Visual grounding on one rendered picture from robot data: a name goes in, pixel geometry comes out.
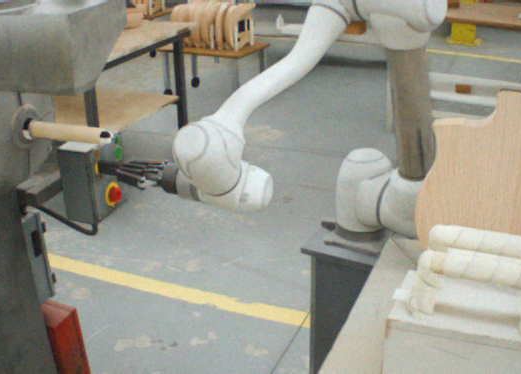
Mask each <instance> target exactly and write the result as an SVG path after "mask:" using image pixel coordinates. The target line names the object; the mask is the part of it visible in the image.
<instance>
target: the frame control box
mask: <svg viewBox="0 0 521 374"><path fill-rule="evenodd" d="M106 130H107V131H110V132H111V133H112V135H113V137H114V135H119V137H120V143H119V145H117V146H114V145H113V140H112V142H111V143H107V144H103V145H96V144H89V143H83V142H77V141H68V142H66V143H65V144H64V145H62V146H60V147H59V148H58V149H57V153H58V164H59V169H60V175H61V180H62V186H63V196H64V202H65V208H66V213H67V218H68V219H66V218H64V217H63V216H61V215H59V214H58V213H57V212H55V211H53V210H52V209H50V208H48V207H46V206H44V205H41V206H39V207H37V208H36V207H34V208H36V209H38V210H40V211H42V212H44V213H46V214H47V215H49V216H51V217H52V218H54V219H58V220H59V221H61V222H63V223H65V224H66V225H67V226H69V227H71V228H73V229H75V230H77V231H79V232H80V233H82V234H85V235H87V236H95V235H96V234H97V232H98V224H99V223H100V222H101V221H102V220H104V219H105V218H106V217H108V215H109V214H112V213H113V212H115V211H116V210H117V209H118V208H119V207H120V206H121V205H123V204H124V203H125V202H127V200H128V194H127V184H126V183H123V182H120V181H117V179H116V176H110V175H105V174H98V173H97V172H96V170H95V164H96V162H98V161H100V160H102V161H106V160H108V161H115V162H120V163H123V164H124V156H123V147H122V140H121V131H119V130H112V129H106ZM94 147H98V148H99V149H100V157H99V158H98V159H96V160H95V159H93V157H92V150H93V148H94ZM118 147H119V148H121V150H122V156H121V158H119V159H116V156H115V153H116V150H117V148H118ZM114 187H119V188H120V190H121V198H120V199H119V201H118V202H117V203H116V202H112V201H111V199H110V192H111V191H112V189H113V188H114ZM27 206H28V205H27V204H26V203H22V205H21V211H20V212H21V218H24V217H26V216H27V213H28V212H27V210H26V209H27ZM70 220H71V221H76V222H80V223H85V224H90V225H92V227H93V230H90V229H86V228H85V227H83V226H80V225H78V224H77V223H73V222H71V221H70Z"/></svg>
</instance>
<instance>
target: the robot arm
mask: <svg viewBox="0 0 521 374"><path fill-rule="evenodd" d="M446 10H447V0H313V2H312V4H311V7H310V10H309V12H308V14H307V17H306V20H305V23H304V25H303V28H302V32H301V35H300V37H299V39H298V41H297V43H296V45H295V46H294V48H293V49H292V51H291V52H290V54H289V55H287V56H286V57H285V58H284V59H283V60H281V61H280V62H278V63H277V64H275V65H274V66H271V67H270V68H269V69H267V70H266V71H264V72H263V73H261V74H260V75H258V76H257V77H255V78H254V79H251V80H249V81H248V83H246V84H245V85H243V86H242V87H241V88H239V89H238V90H237V91H236V92H235V93H234V94H233V95H232V96H230V97H229V98H228V99H227V100H226V101H225V103H224V104H223V105H222V106H221V107H220V109H219V111H218V112H217V113H216V114H215V115H213V116H211V117H206V118H202V119H201V120H200V121H196V122H192V123H189V124H187V125H185V126H183V127H182V128H181V129H180V130H179V131H178V132H177V133H176V135H175V137H174V139H173V143H172V153H173V157H174V160H175V161H169V160H164V161H149V160H130V163H128V162H126V163H124V164H123V163H120V162H115V161H108V160H106V161H102V160H100V161H99V162H97V165H98V174H105V175H110V176H116V179H117V181H120V182H123V183H126V184H128V185H131V186H135V187H138V188H139V190H141V191H144V190H146V188H145V187H146V186H149V185H152V186H153V187H159V186H160V187H162V188H163V190H164V191H165V192H166V193H168V194H173V195H179V197H180V198H182V199H184V200H189V201H195V202H203V203H209V204H211V205H212V206H214V207H218V208H222V209H227V210H234V211H256V210H261V209H264V208H266V206H267V205H268V204H269V203H270V201H271V199H272V196H273V190H274V186H273V178H272V175H271V174H269V173H268V172H266V171H265V170H261V169H259V168H257V167H255V166H250V165H248V164H247V163H246V162H244V161H242V160H241V159H242V154H243V149H244V143H245V141H244V136H243V129H244V126H245V121H246V119H247V118H248V116H249V114H251V113H252V112H253V111H254V110H255V109H256V108H257V107H258V106H259V105H261V104H262V103H264V102H265V101H267V100H268V99H270V98H272V97H273V96H274V95H277V94H278V93H280V92H282V91H283V90H285V89H286V88H288V87H289V86H291V85H293V84H294V83H295V82H296V81H297V82H298V81H299V80H300V79H301V78H303V77H304V76H305V75H306V74H307V73H308V72H309V71H310V70H312V68H313V67H314V66H315V64H316V63H317V62H318V61H319V60H320V59H321V58H322V57H323V55H324V54H325V52H326V51H327V50H328V49H329V48H330V46H331V45H332V44H333V43H335V40H336V39H337V38H338V37H339V36H340V35H341V34H342V33H343V32H344V31H345V28H347V26H348V25H349V23H350V22H352V21H362V20H367V21H369V22H370V24H371V26H372V28H373V29H374V30H375V32H376V34H377V36H378V38H379V40H380V41H381V43H382V44H383V46H384V48H385V52H386V58H387V68H388V77H389V87H390V97H391V100H392V107H393V117H394V127H395V137H396V147H397V158H398V167H397V168H396V169H395V170H394V169H393V168H392V166H391V161H390V160H389V159H388V158H387V156H386V155H383V154H382V153H380V152H379V151H378V150H375V149H359V150H352V151H351V152H350V154H349V155H348V156H347V158H346V159H344V161H343V163H342V165H341V168H340V170H339V173H338V177H337V183H336V197H335V204H336V219H335V218H324V219H322V222H321V226H322V227H323V228H325V229H330V230H331V232H330V233H329V235H327V236H325V237H324V238H323V243H324V244H325V245H327V246H336V247H340V248H347V249H351V250H355V251H359V252H362V253H366V254H368V255H370V256H373V257H378V256H380V253H381V251H382V249H383V247H384V245H385V243H386V241H387V240H388V238H389V237H392V236H393V235H396V234H402V235H405V236H408V237H410V238H413V239H416V240H418V235H417V232H416V229H415V223H414V207H415V201H416V197H417V195H418V192H419V190H420V188H421V186H422V182H423V180H424V179H425V178H426V176H427V174H428V173H429V170H430V169H431V167H432V166H433V164H434V163H435V146H434V136H433V128H432V111H431V91H430V85H429V75H428V58H427V54H426V43H427V42H428V39H429V37H430V35H431V31H432V30H435V29H436V28H437V27H438V26H440V25H441V23H442V22H443V21H444V17H445V16H446V13H447V12H446Z"/></svg>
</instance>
